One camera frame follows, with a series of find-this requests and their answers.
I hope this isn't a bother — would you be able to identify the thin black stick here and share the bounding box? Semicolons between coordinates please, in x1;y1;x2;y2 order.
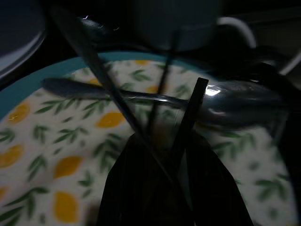
148;30;181;134

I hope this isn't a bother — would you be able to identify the long black chopstick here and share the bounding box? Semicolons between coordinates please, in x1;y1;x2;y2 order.
49;6;183;196

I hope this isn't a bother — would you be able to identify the thick black chopstick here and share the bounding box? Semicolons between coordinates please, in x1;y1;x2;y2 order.
169;77;210;153

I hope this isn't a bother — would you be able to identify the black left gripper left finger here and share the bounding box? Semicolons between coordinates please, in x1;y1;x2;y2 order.
96;133;189;226

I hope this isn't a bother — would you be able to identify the grey mug with white handle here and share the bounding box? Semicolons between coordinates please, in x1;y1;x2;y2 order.
137;0;257;53

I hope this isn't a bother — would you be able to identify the lemon leaf pattern plate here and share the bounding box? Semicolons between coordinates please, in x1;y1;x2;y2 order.
0;51;297;226

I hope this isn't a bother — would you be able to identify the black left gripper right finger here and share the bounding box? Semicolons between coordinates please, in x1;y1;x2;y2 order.
173;135;254;226

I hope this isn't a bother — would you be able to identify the silver metal spoon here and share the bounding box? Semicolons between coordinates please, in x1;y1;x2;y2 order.
41;77;291;133

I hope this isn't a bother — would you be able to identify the dark shiny metal spoon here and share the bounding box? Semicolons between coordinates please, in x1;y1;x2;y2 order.
76;16;124;47

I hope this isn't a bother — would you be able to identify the white curved rim dish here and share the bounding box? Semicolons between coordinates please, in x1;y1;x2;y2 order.
278;48;301;75

